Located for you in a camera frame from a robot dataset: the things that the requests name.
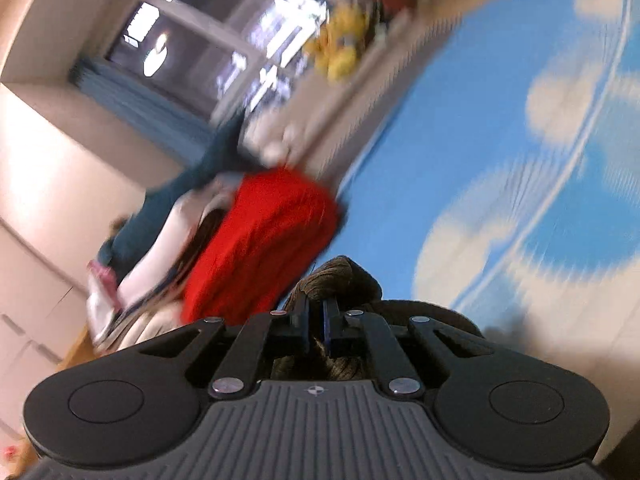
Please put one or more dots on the window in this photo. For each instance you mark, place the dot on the window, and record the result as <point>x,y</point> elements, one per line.
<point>215,25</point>

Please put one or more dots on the blue curtain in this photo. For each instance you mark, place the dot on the blue curtain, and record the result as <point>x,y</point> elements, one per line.
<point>145,105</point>

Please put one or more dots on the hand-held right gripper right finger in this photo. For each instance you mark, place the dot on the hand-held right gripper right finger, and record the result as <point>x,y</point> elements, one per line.
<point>328,327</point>

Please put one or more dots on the blue white patterned bed sheet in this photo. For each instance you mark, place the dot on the blue white patterned bed sheet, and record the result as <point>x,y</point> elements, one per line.
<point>505,125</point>

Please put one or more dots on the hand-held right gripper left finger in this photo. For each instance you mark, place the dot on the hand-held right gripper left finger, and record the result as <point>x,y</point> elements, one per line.
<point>302,331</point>

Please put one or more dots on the teal garment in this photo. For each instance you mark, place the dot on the teal garment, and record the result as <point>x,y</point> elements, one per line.
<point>170,200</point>

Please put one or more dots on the yellow plush toy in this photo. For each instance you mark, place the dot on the yellow plush toy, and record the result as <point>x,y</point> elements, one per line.
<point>340,42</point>

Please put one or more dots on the white cabinet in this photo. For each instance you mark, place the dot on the white cabinet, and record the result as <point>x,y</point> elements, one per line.
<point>30,310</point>

